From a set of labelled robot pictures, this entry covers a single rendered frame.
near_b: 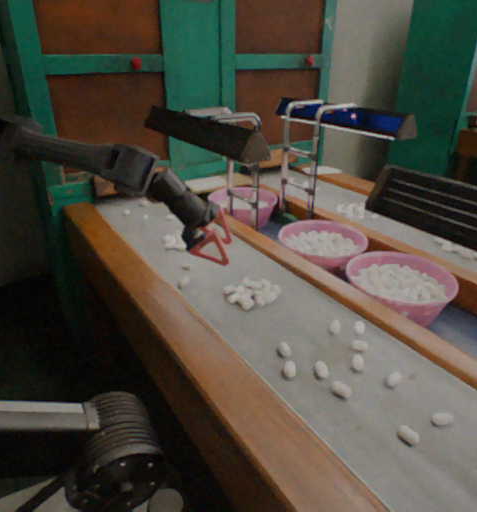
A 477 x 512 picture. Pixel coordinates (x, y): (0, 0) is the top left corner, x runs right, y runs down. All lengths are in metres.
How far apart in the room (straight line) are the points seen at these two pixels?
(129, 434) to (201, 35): 1.47
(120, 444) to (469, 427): 0.54
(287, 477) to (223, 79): 1.52
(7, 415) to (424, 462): 0.58
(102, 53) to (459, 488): 1.52
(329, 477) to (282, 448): 0.07
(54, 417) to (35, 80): 1.16
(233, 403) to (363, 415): 0.21
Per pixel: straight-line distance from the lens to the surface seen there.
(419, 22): 3.77
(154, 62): 1.66
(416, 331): 0.91
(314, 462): 0.63
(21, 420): 0.63
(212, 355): 0.77
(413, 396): 0.79
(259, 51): 1.91
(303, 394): 0.75
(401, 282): 1.13
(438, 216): 0.62
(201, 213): 0.77
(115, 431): 0.64
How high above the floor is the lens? 1.27
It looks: 27 degrees down
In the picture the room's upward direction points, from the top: straight up
